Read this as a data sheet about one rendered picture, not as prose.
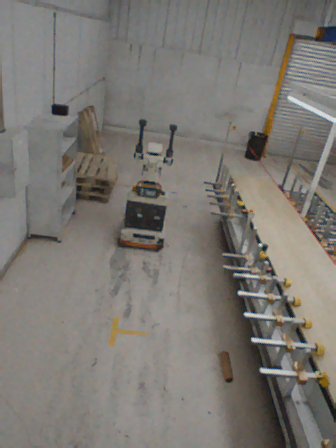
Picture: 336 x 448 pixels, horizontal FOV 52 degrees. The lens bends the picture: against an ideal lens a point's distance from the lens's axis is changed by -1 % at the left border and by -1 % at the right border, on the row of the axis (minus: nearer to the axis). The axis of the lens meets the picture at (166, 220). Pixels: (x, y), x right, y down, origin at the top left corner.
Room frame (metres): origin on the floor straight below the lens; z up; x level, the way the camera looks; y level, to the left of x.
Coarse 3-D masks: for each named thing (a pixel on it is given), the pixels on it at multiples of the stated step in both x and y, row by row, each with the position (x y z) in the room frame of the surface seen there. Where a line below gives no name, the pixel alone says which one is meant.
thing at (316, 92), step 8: (296, 88) 3.95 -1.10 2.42; (304, 88) 3.74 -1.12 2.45; (312, 88) 4.19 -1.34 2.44; (320, 88) 4.20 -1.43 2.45; (312, 96) 3.50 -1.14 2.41; (320, 96) 3.32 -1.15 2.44; (328, 96) 3.17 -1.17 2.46; (328, 144) 4.22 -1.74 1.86; (320, 160) 4.26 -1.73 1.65; (320, 168) 4.22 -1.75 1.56; (312, 184) 4.24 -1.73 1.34; (312, 192) 4.22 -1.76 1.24; (304, 208) 4.22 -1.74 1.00; (304, 216) 4.22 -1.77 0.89
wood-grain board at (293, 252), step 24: (240, 192) 4.67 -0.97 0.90; (264, 192) 4.83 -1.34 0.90; (264, 216) 3.99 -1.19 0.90; (288, 216) 4.11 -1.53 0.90; (264, 240) 3.36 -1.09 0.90; (288, 240) 3.45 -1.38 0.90; (312, 240) 3.55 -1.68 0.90; (288, 264) 2.94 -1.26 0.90; (312, 264) 3.02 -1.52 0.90; (288, 288) 2.54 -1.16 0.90; (312, 288) 2.60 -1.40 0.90; (312, 312) 2.26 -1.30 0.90; (312, 336) 1.98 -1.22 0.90
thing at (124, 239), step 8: (120, 232) 4.14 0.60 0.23; (128, 232) 4.13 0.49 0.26; (136, 232) 4.14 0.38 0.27; (144, 232) 4.17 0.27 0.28; (152, 232) 4.20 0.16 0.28; (160, 232) 4.24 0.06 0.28; (120, 240) 4.12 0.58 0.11; (128, 240) 4.12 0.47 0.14; (136, 240) 4.13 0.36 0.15; (144, 240) 4.14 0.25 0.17; (160, 240) 4.15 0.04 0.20; (152, 248) 4.14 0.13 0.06; (160, 248) 4.14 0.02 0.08
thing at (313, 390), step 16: (256, 240) 3.50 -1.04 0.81; (272, 272) 2.86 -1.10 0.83; (240, 288) 3.60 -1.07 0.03; (272, 304) 2.62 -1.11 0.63; (288, 304) 2.37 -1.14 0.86; (256, 336) 2.69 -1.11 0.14; (304, 368) 1.83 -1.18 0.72; (320, 384) 1.62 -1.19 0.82; (272, 400) 2.05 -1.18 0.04; (320, 400) 1.55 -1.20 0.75; (320, 416) 1.48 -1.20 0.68
